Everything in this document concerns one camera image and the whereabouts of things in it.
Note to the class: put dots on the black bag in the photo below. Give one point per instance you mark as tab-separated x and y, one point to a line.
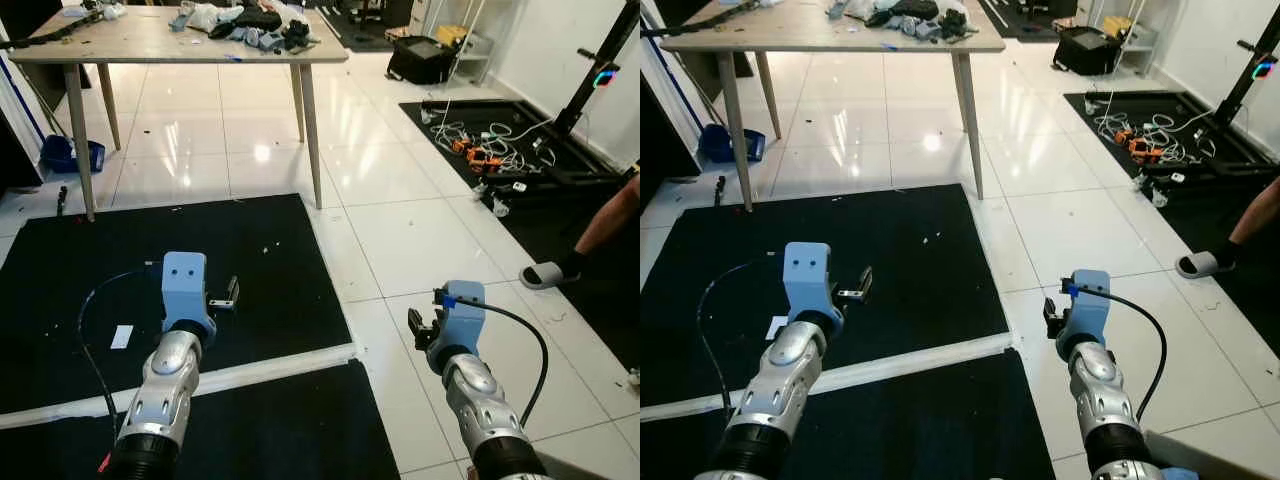
1085	50
422	60

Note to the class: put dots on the blue plastic basin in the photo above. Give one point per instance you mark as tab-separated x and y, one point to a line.
70	155
730	145

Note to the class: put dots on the grey slipper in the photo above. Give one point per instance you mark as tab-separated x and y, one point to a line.
545	275
1200	264

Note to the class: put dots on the light blue right wrist camera mount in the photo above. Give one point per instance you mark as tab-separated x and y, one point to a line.
463	318
1088	305

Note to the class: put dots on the large black floor mat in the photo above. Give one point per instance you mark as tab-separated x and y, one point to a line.
260	270
930	260

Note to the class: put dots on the small white paper scrap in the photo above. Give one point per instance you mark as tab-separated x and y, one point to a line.
122	337

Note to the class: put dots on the person's bare leg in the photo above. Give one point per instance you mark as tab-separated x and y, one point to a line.
610	225
1258	220

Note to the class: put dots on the grey cloth pile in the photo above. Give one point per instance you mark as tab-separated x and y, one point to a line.
200	17
855	8

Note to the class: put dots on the white shelf rack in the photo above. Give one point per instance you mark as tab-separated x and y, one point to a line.
1140	40
475	45

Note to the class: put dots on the white tape strip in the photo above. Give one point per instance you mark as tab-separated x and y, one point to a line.
920	360
270	368

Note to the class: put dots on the black stand with coloured light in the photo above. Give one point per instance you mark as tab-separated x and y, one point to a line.
585	95
1245	85

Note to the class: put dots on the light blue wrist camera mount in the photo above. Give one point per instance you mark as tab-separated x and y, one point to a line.
184	285
1088	305
810	280
463	318

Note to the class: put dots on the black cloth item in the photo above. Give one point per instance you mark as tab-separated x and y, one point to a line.
910	10
250	20

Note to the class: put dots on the orange device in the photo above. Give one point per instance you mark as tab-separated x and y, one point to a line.
480	155
1140	148

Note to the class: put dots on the light blue left wrist camera mount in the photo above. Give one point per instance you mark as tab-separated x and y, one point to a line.
810	280
184	285

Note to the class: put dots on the light wooden table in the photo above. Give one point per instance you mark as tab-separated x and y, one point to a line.
800	38
140	45

